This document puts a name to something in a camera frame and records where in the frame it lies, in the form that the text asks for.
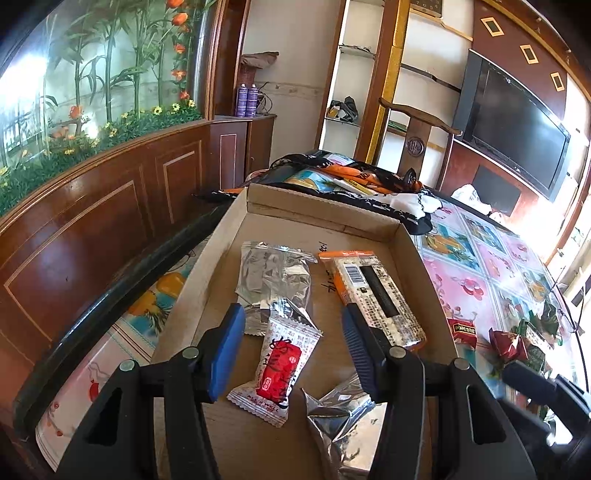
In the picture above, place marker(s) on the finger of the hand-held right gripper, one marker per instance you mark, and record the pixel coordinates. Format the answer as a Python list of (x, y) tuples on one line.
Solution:
[(528, 381)]

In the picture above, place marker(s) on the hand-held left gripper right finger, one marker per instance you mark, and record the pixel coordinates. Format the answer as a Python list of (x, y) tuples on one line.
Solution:
[(354, 341)]

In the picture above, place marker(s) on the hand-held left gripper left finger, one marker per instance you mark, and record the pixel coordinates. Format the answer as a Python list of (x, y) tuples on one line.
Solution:
[(226, 350)]

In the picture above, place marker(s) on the red triangular snack pouch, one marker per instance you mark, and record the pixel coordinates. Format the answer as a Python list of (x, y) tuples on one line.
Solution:
[(508, 346)]

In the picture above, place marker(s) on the orange-ended rice cracker bar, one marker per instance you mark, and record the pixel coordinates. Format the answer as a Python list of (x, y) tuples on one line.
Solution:
[(374, 290)]

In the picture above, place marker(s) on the red white candy packet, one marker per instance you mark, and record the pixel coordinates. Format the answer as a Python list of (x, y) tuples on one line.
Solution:
[(281, 369)]

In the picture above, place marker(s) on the green triangular snack pouch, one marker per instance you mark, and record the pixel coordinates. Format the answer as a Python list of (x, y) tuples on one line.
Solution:
[(550, 321)]

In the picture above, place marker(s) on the cardboard box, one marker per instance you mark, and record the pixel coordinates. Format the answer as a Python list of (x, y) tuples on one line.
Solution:
[(221, 277)]

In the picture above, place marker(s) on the red foil snack packet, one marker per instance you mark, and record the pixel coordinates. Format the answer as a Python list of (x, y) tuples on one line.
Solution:
[(464, 332)]

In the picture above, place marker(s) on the silver foil snack packet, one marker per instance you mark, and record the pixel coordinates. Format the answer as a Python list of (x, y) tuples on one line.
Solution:
[(341, 424), (272, 277)]

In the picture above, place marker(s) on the purple-framed eyeglasses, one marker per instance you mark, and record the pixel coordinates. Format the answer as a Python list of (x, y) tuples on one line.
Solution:
[(570, 314)]

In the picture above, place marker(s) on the black-rimmed round table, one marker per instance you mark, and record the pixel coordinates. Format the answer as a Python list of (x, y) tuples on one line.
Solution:
[(115, 300)]

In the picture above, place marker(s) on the black orange printed cloth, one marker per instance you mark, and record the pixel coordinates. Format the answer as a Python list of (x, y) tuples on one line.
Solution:
[(351, 175)]

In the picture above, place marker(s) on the brown wooden cabinet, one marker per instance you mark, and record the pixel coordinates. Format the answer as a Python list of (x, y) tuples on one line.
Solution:
[(92, 230)]

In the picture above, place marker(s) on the white plastic bag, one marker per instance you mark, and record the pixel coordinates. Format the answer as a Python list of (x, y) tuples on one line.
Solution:
[(471, 196)]

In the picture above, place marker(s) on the black cabinet panel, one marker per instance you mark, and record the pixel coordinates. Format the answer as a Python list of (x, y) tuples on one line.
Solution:
[(496, 189)]

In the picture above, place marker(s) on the dark wooden chair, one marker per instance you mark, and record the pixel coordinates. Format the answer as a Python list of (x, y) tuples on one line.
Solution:
[(418, 138)]

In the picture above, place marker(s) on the dark bag on shelf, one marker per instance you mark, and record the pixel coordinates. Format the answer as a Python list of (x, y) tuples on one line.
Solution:
[(344, 110)]

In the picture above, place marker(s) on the two purple spray cans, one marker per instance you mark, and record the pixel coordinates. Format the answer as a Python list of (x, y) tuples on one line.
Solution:
[(241, 100)]

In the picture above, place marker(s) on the purple spray can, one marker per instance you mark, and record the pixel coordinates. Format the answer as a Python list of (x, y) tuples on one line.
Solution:
[(252, 100)]

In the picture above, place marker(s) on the black flat television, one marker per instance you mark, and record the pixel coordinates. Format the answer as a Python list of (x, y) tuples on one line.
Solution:
[(517, 124)]

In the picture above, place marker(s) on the bamboo flower mural panel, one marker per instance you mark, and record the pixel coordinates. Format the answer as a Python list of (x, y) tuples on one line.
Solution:
[(92, 92)]

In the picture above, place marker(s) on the white wall shelf unit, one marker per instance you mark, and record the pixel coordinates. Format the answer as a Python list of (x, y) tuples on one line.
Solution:
[(355, 69)]

